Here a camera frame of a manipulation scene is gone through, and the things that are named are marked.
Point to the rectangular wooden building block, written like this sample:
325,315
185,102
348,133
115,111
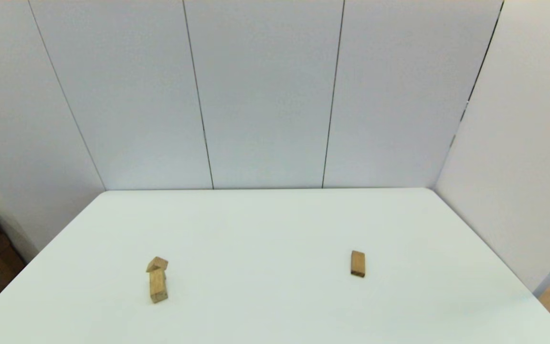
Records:
357,263

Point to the triangular wooden building block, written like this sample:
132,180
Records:
157,264

